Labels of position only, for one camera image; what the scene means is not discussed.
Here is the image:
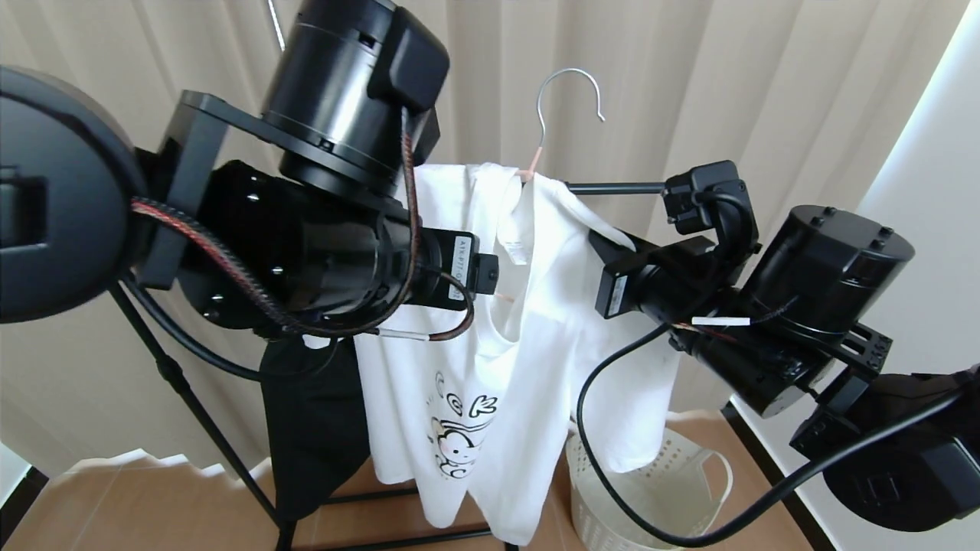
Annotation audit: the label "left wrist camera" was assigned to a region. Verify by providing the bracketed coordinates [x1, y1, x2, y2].
[371, 6, 452, 165]

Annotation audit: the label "white printed T-shirt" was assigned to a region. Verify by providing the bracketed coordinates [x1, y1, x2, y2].
[354, 161, 682, 546]

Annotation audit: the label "black clothes rack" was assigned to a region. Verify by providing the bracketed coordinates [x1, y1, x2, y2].
[107, 181, 667, 551]

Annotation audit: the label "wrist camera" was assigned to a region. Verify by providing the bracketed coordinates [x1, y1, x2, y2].
[662, 161, 760, 255]
[371, 6, 452, 165]

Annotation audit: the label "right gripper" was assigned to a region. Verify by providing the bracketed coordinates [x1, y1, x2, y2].
[588, 228, 825, 419]

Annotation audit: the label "beige curtain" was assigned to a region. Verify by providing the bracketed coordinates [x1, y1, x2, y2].
[0, 0, 970, 491]

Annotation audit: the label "black striped shorts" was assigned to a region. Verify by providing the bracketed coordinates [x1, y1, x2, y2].
[259, 337, 373, 522]

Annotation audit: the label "pink clothes hanger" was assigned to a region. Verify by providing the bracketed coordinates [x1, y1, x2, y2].
[494, 67, 606, 302]

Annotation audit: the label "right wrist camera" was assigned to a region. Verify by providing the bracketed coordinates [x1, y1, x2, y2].
[662, 161, 760, 255]

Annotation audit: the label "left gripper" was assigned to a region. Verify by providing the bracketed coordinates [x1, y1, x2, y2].
[184, 161, 499, 338]

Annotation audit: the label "white laundry basket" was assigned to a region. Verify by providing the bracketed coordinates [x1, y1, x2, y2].
[567, 429, 734, 551]

